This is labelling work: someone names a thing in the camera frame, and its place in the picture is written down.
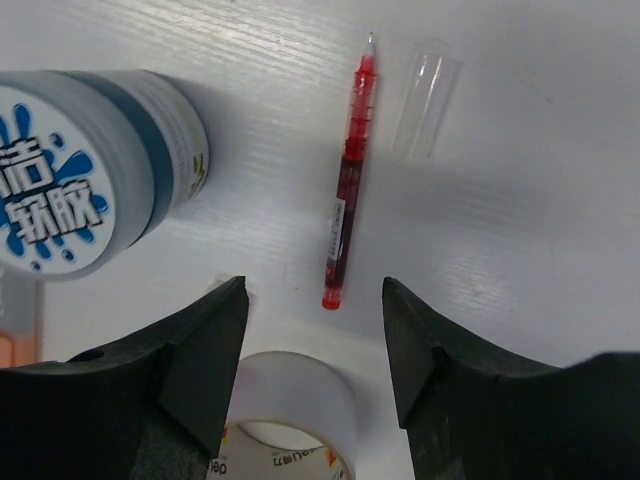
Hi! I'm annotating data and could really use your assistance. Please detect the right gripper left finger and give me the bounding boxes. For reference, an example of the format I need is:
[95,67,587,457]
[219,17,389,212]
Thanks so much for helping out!
[1,276,249,479]

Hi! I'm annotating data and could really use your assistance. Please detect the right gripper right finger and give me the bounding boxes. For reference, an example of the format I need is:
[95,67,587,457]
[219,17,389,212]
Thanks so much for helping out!
[382,277,639,479]

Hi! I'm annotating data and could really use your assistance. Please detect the near blue white putty jar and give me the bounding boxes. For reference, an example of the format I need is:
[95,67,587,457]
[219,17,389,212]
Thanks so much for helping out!
[1,70,210,281]

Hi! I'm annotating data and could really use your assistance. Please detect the red gel pen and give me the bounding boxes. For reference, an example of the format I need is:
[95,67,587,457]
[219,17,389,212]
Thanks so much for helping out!
[322,33,377,310]

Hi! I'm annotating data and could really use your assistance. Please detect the large clear tape roll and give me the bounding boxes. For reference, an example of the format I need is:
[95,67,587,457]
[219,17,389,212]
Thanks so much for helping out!
[207,351,358,480]

